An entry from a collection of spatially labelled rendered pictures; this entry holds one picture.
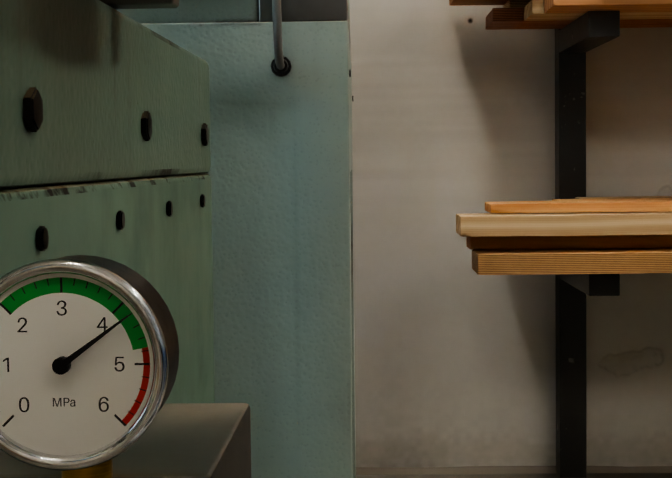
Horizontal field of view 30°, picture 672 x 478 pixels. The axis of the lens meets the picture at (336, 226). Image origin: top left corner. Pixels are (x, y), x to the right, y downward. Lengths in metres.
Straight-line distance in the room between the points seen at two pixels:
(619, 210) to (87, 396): 2.12
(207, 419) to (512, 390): 2.45
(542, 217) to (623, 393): 0.70
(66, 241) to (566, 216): 1.90
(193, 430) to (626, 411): 2.53
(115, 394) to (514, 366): 2.55
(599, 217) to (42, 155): 1.96
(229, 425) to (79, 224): 0.14
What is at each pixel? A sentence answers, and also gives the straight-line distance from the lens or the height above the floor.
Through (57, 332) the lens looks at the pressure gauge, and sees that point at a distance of 0.38.
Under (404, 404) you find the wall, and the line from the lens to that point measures 2.91.
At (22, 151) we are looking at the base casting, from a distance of 0.49.
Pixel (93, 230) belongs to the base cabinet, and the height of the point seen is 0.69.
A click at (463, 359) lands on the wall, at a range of 2.90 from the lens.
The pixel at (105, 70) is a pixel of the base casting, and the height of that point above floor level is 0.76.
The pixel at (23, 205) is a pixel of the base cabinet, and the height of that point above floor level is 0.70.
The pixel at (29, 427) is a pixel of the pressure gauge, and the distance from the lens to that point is 0.39.
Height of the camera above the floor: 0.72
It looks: 3 degrees down
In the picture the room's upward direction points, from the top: 1 degrees counter-clockwise
